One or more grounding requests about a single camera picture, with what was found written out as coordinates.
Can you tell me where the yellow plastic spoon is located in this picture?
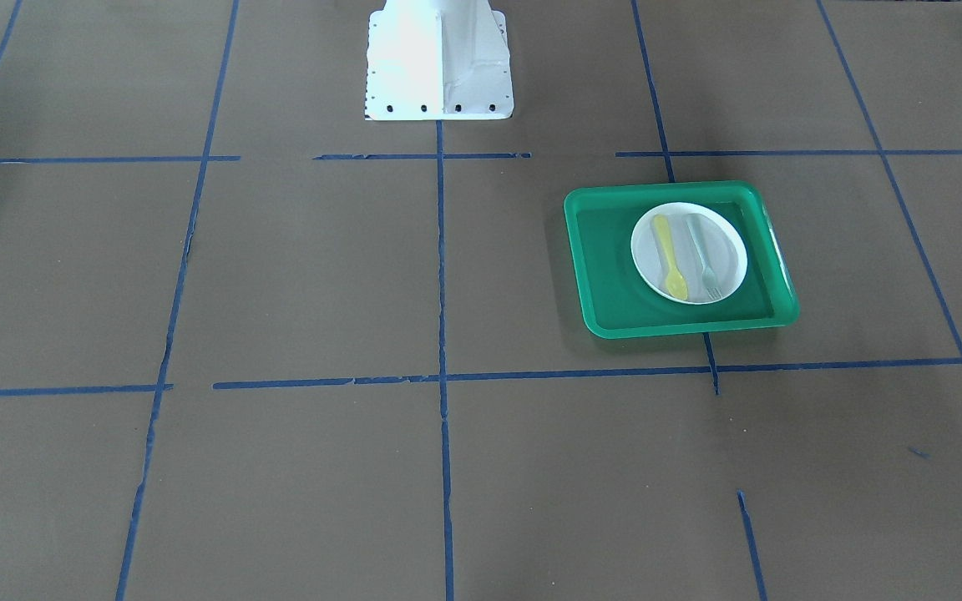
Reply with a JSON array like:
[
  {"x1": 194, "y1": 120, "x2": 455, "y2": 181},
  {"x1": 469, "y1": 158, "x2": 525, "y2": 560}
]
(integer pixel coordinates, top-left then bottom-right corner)
[{"x1": 652, "y1": 215, "x2": 690, "y2": 303}]

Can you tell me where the white round plate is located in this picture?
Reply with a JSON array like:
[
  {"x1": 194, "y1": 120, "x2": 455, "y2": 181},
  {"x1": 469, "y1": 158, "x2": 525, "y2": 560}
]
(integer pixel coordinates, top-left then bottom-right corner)
[{"x1": 630, "y1": 202, "x2": 748, "y2": 306}]

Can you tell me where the green plastic tray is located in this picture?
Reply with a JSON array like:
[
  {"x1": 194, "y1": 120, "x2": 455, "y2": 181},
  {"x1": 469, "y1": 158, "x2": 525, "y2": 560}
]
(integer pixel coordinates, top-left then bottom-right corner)
[{"x1": 565, "y1": 181, "x2": 799, "y2": 340}]

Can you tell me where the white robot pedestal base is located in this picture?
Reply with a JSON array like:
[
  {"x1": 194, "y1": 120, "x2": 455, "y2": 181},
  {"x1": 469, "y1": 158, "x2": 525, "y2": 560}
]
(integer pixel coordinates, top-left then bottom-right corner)
[{"x1": 363, "y1": 1, "x2": 515, "y2": 122}]

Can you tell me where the pale green plastic fork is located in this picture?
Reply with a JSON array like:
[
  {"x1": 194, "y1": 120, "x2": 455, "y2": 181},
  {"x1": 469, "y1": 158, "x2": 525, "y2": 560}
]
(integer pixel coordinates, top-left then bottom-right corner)
[{"x1": 685, "y1": 214, "x2": 722, "y2": 301}]

